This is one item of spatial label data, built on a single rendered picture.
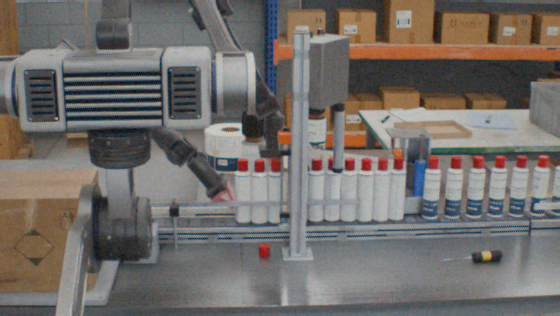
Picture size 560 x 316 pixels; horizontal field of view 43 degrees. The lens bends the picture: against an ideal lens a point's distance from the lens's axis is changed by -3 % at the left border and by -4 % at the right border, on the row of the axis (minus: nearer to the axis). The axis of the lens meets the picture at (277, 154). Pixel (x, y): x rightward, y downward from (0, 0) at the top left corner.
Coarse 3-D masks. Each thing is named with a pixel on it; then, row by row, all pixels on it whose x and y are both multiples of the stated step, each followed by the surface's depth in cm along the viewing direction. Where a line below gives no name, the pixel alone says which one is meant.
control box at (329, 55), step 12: (324, 36) 210; (336, 36) 210; (348, 36) 211; (312, 48) 200; (324, 48) 199; (336, 48) 205; (348, 48) 212; (312, 60) 201; (324, 60) 200; (336, 60) 206; (348, 60) 213; (312, 72) 202; (324, 72) 201; (336, 72) 208; (348, 72) 214; (312, 84) 203; (324, 84) 202; (336, 84) 209; (312, 96) 204; (324, 96) 203; (336, 96) 210; (312, 108) 205
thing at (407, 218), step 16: (160, 224) 228; (192, 224) 228; (208, 224) 229; (224, 224) 229; (240, 224) 229; (272, 224) 229; (320, 224) 229; (336, 224) 230; (352, 224) 230; (368, 224) 230
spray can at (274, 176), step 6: (276, 162) 224; (276, 168) 225; (270, 174) 225; (276, 174) 225; (270, 180) 226; (276, 180) 225; (270, 186) 226; (276, 186) 225; (270, 192) 227; (276, 192) 226; (270, 198) 227; (276, 198) 227; (270, 210) 229; (276, 210) 228; (270, 216) 229; (276, 216) 228; (270, 222) 230; (276, 222) 229
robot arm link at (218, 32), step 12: (192, 0) 192; (204, 0) 189; (216, 0) 199; (204, 12) 186; (216, 12) 185; (204, 24) 184; (216, 24) 182; (216, 36) 179; (228, 36) 179; (216, 48) 177; (228, 48) 175
